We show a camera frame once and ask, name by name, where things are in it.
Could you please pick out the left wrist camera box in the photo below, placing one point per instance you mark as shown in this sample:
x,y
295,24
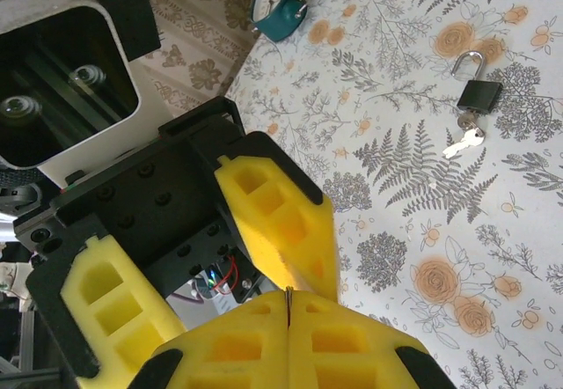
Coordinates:
x,y
66,76

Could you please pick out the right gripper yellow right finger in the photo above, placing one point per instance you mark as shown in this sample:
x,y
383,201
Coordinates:
x,y
352,349

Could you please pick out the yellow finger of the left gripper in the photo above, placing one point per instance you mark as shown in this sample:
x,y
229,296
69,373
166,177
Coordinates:
x,y
127,314
286,235

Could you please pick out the teal alarm clock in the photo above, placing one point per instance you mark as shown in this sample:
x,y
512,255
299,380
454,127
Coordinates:
x,y
281,15

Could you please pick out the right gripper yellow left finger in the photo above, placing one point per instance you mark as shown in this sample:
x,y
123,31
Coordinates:
x,y
228,354

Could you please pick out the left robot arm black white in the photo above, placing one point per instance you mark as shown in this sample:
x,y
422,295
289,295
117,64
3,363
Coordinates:
x,y
13,195

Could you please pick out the black padlock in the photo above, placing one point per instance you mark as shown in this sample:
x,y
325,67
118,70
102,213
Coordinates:
x,y
479,96

